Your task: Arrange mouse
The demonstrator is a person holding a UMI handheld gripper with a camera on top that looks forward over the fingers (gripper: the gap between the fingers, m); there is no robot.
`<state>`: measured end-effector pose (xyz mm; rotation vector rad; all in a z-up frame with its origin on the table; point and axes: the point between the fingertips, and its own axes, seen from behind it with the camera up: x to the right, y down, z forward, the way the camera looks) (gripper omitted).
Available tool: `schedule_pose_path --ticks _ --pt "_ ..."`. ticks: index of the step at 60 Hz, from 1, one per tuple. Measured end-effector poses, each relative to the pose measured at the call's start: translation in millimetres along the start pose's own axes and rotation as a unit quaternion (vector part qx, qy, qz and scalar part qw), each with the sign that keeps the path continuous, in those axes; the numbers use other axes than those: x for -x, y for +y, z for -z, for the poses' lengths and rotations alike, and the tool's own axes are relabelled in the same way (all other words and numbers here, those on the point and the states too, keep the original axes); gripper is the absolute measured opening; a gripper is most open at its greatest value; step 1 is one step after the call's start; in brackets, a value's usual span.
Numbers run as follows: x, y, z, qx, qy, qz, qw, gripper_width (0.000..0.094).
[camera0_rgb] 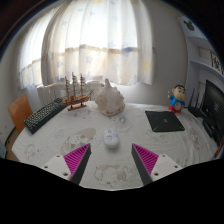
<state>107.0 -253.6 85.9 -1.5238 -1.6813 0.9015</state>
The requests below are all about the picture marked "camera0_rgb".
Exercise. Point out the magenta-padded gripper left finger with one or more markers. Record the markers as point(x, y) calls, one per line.
point(76, 159)

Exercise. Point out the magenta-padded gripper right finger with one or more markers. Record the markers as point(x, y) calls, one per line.
point(146, 159)

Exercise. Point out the white cartoon-print computer mouse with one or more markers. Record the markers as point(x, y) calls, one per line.
point(111, 138)

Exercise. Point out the black mouse pad green lines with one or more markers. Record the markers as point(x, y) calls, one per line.
point(164, 120)

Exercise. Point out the white cartoon-print tablecloth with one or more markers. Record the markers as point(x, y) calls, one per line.
point(133, 136)

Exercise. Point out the black computer keyboard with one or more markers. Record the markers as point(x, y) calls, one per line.
point(43, 115)

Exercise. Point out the wooden model sailing ship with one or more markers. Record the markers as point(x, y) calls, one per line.
point(76, 99)

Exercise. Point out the cartoon boy figurine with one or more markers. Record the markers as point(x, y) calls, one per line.
point(176, 100)

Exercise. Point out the large white conch shell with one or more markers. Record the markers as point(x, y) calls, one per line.
point(109, 100)

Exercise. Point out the black router with antennas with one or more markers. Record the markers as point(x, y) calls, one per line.
point(196, 110)

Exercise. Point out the black box device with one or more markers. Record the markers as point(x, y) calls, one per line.
point(209, 127)

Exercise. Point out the white radiator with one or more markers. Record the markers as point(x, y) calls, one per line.
point(50, 91)

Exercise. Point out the orange wooden chair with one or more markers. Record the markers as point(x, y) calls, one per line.
point(20, 111)

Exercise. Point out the black computer monitor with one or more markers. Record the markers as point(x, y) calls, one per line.
point(214, 105)

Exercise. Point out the white star-print curtain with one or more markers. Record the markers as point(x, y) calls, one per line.
point(100, 40)

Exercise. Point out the white wall shelf unit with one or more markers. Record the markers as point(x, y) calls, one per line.
point(200, 53)

